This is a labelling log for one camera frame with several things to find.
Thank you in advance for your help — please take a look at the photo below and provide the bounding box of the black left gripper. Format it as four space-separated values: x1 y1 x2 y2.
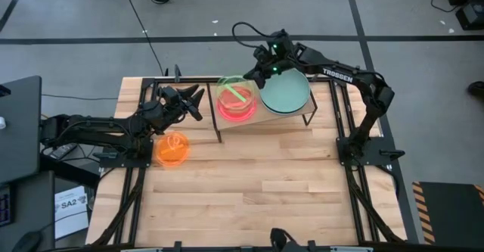
150 84 206 123

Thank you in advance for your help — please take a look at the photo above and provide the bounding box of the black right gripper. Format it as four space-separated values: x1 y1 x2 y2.
244 29 294 91

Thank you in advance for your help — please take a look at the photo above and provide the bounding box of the green translucent plate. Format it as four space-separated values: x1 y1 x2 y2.
216 74 256 107

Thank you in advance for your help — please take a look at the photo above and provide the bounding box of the mint green plate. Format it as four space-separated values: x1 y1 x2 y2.
259 68 312 114

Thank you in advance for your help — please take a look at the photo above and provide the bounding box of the orange translucent plate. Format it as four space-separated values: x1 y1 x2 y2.
155 130 191 168

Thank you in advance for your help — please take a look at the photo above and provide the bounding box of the white SA2 paper sign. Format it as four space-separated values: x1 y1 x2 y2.
54 185 90 241

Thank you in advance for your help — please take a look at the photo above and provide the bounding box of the dark grey desk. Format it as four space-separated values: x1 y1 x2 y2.
0 75 42 185

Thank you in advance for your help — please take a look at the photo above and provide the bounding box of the black keypad device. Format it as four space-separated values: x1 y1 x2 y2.
0 185 16 227

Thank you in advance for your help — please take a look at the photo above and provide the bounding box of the person's shoe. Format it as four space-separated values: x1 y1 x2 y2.
467 80 484 98

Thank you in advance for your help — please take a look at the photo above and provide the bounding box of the black computer mouse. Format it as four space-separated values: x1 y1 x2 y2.
11 231 42 252

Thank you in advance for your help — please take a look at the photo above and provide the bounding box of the black hazard-striped mat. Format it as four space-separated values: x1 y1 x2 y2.
411 181 484 245

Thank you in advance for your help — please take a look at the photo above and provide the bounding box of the black aluminium table frame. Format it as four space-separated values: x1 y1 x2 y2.
90 65 408 252

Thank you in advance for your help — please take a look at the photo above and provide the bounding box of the wooden shelf with wire legs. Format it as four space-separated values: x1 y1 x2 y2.
206 67 318 144

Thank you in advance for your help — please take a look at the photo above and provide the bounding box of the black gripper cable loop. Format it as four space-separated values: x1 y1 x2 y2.
231 21 275 51

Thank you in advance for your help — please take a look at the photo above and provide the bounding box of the long black floor cable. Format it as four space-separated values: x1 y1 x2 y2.
119 0 168 77

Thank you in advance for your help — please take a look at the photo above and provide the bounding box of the thin grey cable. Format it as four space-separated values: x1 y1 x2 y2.
41 93 119 101

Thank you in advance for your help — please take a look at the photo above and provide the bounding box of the black low camera mount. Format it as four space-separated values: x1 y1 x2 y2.
269 227 303 252

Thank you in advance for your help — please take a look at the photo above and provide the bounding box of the thin black floor cable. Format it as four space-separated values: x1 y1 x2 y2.
430 0 455 14

